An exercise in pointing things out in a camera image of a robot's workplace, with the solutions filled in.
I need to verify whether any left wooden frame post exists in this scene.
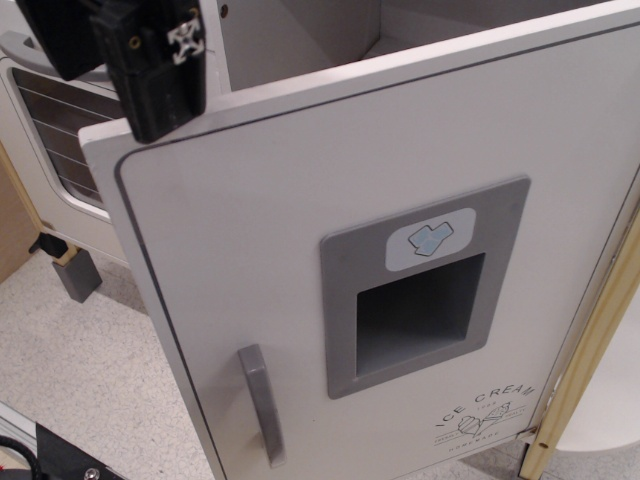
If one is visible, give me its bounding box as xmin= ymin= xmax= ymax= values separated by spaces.
xmin=0 ymin=142 xmax=76 ymax=266

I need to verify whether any white toy fridge door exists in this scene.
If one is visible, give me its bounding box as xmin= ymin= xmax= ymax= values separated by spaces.
xmin=81 ymin=11 xmax=639 ymax=479

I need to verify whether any black base plate with screw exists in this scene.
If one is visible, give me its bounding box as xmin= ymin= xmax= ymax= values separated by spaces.
xmin=36 ymin=423 xmax=123 ymax=480

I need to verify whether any white toy kitchen cabinet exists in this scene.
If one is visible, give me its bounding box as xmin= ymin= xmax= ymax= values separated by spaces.
xmin=0 ymin=0 xmax=640 ymax=261

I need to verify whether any grey fridge door handle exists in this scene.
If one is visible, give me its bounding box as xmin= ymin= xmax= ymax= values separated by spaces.
xmin=238 ymin=344 xmax=286 ymax=468

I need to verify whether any white oven door with window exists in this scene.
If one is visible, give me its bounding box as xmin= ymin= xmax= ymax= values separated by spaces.
xmin=1 ymin=57 xmax=126 ymax=264

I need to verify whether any black clamp bracket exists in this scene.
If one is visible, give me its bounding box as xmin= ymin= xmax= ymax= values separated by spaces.
xmin=29 ymin=232 xmax=68 ymax=259

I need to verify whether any aluminium rail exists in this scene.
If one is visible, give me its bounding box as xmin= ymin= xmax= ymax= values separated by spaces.
xmin=1 ymin=402 xmax=37 ymax=469

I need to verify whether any white round object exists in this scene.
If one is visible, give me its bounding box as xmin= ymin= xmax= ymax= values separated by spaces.
xmin=557 ymin=296 xmax=639 ymax=454

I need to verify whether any grey oven door handle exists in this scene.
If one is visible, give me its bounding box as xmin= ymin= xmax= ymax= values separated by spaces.
xmin=1 ymin=31 xmax=110 ymax=82

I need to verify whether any grey kitchen leg block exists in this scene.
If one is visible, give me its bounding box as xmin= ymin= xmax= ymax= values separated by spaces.
xmin=52 ymin=250 xmax=103 ymax=303

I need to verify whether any grey ice dispenser panel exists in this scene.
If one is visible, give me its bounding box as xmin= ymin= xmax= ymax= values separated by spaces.
xmin=320 ymin=176 xmax=531 ymax=399

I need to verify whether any light wooden frame post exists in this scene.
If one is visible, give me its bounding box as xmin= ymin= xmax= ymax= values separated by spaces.
xmin=518 ymin=211 xmax=639 ymax=479

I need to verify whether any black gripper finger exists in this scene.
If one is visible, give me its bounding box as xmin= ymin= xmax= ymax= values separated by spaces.
xmin=17 ymin=0 xmax=108 ymax=81
xmin=90 ymin=1 xmax=206 ymax=144

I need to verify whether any black and red cable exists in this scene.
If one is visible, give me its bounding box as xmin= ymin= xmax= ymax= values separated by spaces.
xmin=0 ymin=434 xmax=44 ymax=480

